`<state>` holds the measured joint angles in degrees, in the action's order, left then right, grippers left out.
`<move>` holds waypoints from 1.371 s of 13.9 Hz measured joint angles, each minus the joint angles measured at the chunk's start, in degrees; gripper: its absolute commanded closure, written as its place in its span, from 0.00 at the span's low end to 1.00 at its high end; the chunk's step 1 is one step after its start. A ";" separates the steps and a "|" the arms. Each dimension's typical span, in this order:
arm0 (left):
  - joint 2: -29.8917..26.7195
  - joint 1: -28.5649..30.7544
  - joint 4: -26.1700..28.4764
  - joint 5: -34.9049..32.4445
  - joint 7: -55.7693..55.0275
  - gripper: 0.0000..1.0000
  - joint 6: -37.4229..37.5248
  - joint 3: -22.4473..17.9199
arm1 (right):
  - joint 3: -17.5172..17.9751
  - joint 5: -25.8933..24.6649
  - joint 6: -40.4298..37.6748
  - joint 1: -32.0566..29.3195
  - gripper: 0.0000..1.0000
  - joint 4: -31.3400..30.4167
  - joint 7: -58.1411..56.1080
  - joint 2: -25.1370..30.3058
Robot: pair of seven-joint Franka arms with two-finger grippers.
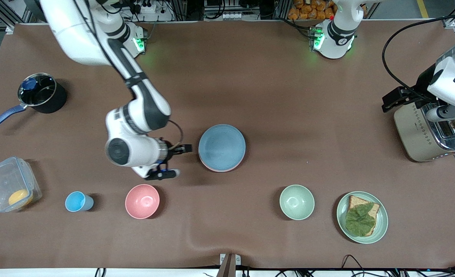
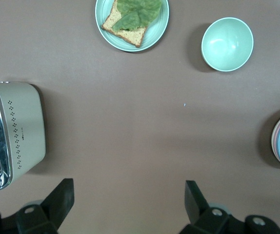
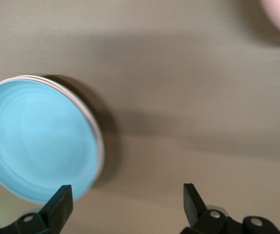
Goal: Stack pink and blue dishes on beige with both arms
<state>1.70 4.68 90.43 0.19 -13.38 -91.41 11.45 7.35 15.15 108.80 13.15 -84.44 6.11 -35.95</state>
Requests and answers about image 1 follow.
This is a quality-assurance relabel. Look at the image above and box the blue plate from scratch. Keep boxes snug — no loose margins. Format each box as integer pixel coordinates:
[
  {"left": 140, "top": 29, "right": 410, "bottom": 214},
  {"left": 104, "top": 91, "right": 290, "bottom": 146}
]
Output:
[{"left": 198, "top": 124, "right": 246, "bottom": 171}]

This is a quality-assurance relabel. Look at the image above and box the pink plate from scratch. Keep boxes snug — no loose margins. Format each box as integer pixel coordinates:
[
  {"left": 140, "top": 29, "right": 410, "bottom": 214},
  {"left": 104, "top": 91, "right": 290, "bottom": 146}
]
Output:
[{"left": 199, "top": 152, "right": 246, "bottom": 173}]

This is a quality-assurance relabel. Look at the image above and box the beige and chrome toaster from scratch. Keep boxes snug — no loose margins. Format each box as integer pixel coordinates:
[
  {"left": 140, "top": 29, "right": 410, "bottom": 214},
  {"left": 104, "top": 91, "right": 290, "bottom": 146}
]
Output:
[{"left": 393, "top": 101, "right": 455, "bottom": 163}]

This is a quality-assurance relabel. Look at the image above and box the pink bowl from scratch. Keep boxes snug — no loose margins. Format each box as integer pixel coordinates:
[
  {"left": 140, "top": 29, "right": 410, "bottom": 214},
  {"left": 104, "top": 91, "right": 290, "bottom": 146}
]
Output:
[{"left": 125, "top": 184, "right": 160, "bottom": 220}]

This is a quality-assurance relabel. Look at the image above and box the brown bread slice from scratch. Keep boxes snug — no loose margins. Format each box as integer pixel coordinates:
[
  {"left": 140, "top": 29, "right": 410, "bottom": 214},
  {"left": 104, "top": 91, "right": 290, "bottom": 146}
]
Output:
[{"left": 347, "top": 195, "right": 382, "bottom": 237}]

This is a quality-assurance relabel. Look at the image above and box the brown table cover sheet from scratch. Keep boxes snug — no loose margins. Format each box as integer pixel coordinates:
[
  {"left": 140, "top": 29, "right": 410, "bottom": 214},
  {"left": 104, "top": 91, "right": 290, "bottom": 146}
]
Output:
[{"left": 0, "top": 19, "right": 455, "bottom": 270}]

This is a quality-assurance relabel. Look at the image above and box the blue plastic cup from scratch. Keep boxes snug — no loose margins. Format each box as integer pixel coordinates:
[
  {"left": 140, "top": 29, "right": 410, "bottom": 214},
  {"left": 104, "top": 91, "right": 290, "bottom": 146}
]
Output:
[{"left": 65, "top": 191, "right": 94, "bottom": 213}]

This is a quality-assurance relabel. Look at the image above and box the green plate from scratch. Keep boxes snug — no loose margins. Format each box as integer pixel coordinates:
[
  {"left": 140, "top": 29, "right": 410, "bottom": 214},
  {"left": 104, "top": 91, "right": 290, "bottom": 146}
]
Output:
[{"left": 336, "top": 191, "right": 388, "bottom": 244}]

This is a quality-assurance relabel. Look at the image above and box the green lettuce leaf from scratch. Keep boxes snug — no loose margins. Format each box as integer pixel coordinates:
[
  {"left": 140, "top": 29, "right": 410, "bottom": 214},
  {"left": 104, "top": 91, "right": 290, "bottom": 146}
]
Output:
[{"left": 345, "top": 203, "right": 378, "bottom": 237}]

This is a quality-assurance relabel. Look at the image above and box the green bowl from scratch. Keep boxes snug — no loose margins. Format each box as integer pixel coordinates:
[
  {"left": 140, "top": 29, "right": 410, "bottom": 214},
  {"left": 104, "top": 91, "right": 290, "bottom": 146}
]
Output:
[{"left": 279, "top": 185, "right": 315, "bottom": 221}]

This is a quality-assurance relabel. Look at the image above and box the bag of orange buns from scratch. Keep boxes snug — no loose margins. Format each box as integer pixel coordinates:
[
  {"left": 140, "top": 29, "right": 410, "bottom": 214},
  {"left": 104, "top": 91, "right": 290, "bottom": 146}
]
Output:
[{"left": 288, "top": 0, "right": 330, "bottom": 20}]

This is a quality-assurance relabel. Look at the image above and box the glass lid with blue knob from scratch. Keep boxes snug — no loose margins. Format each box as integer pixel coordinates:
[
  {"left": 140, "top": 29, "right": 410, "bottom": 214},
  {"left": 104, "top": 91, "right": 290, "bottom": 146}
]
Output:
[{"left": 18, "top": 74, "right": 57, "bottom": 107}]

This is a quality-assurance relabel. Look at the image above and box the orange fruit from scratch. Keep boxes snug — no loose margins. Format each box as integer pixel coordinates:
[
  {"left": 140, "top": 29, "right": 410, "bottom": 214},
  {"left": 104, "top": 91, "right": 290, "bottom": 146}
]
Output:
[{"left": 8, "top": 189, "right": 33, "bottom": 208}]

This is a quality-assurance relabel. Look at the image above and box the clear plastic food container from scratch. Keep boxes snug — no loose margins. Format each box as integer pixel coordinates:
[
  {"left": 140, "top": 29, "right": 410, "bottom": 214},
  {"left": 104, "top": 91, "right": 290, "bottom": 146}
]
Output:
[{"left": 0, "top": 156, "right": 43, "bottom": 213}]

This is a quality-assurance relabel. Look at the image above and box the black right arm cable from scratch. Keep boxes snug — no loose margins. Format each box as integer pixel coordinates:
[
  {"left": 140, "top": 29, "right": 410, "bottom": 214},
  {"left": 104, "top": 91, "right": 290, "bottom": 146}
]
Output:
[{"left": 72, "top": 0, "right": 184, "bottom": 147}]

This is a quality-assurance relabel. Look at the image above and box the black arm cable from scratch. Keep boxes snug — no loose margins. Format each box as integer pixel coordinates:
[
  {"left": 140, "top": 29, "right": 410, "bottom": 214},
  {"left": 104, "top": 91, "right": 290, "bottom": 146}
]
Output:
[
  {"left": 72, "top": 0, "right": 184, "bottom": 147},
  {"left": 382, "top": 15, "right": 455, "bottom": 101}
]

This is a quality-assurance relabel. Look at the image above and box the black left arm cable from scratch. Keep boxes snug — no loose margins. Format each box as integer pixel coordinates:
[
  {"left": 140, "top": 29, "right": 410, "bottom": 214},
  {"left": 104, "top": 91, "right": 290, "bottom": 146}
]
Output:
[{"left": 382, "top": 15, "right": 455, "bottom": 101}]

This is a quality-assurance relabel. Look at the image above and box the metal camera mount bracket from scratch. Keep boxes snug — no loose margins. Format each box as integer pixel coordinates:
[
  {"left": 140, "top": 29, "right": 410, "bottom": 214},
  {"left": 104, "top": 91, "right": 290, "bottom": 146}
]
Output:
[{"left": 219, "top": 253, "right": 242, "bottom": 277}]

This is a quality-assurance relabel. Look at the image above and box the black pot with blue handle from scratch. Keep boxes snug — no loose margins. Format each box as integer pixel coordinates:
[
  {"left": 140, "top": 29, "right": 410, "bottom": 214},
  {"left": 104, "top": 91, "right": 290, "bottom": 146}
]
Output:
[{"left": 0, "top": 72, "right": 68, "bottom": 132}]

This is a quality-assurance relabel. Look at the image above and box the black cable loop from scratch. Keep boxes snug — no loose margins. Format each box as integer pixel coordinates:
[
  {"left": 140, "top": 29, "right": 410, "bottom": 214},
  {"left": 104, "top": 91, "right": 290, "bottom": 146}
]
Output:
[{"left": 341, "top": 254, "right": 370, "bottom": 277}]

